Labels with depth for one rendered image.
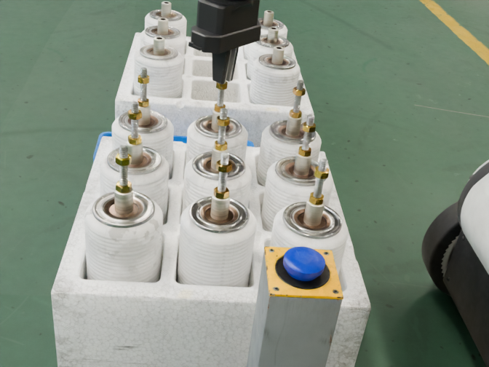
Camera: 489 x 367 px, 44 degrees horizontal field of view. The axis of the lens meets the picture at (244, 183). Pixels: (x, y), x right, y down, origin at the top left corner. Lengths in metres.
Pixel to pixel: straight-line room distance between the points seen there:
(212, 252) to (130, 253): 0.10
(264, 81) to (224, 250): 0.55
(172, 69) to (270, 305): 0.72
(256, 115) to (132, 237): 0.54
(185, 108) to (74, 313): 0.55
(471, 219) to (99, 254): 0.43
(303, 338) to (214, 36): 0.43
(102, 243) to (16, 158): 0.66
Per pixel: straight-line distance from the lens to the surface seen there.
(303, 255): 0.59
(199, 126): 0.96
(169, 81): 1.22
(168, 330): 0.79
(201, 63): 1.42
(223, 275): 0.77
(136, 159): 0.85
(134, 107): 0.82
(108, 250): 0.75
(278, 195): 0.85
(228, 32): 0.87
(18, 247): 1.13
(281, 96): 1.23
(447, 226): 1.02
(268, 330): 0.60
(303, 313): 0.59
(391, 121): 1.69
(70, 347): 0.83
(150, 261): 0.77
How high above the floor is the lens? 0.70
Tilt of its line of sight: 32 degrees down
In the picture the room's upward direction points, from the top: 7 degrees clockwise
